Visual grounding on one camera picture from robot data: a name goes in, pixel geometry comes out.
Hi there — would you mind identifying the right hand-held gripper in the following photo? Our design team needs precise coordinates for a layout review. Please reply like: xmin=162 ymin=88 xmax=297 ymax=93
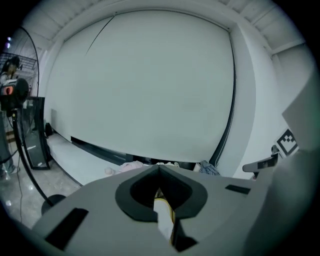
xmin=241 ymin=73 xmax=320 ymax=256

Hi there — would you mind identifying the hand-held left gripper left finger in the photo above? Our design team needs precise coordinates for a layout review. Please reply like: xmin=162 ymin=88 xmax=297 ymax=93
xmin=32 ymin=164 xmax=176 ymax=256

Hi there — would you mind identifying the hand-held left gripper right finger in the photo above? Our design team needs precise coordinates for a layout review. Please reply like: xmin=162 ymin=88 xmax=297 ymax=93
xmin=159 ymin=164 xmax=270 ymax=256

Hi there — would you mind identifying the blue plaid cloth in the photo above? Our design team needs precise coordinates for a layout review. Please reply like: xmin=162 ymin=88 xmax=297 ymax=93
xmin=198 ymin=159 xmax=221 ymax=176

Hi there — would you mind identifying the pink cloth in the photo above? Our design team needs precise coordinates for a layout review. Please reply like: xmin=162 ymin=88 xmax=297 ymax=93
xmin=104 ymin=160 xmax=145 ymax=177

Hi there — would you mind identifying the black framed glass panel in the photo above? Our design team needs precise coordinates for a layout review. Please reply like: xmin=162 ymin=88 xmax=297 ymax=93
xmin=23 ymin=96 xmax=52 ymax=171

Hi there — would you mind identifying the black bag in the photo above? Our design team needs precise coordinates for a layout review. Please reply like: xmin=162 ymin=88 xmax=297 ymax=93
xmin=44 ymin=122 xmax=54 ymax=139

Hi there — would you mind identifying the large white backdrop screen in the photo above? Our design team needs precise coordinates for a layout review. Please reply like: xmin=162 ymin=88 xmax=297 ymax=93
xmin=44 ymin=9 xmax=237 ymax=167

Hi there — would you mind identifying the black metal rack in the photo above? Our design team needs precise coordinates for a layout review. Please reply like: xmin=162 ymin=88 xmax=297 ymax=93
xmin=0 ymin=52 xmax=36 ymax=74

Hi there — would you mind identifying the black floor cable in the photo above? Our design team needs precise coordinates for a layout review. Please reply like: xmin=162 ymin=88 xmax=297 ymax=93
xmin=16 ymin=152 xmax=24 ymax=224

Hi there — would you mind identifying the thin black frame bar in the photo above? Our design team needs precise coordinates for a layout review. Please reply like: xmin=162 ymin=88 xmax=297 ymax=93
xmin=19 ymin=26 xmax=40 ymax=98

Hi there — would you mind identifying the thin black cable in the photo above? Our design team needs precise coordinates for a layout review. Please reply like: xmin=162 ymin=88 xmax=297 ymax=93
xmin=85 ymin=14 xmax=116 ymax=56

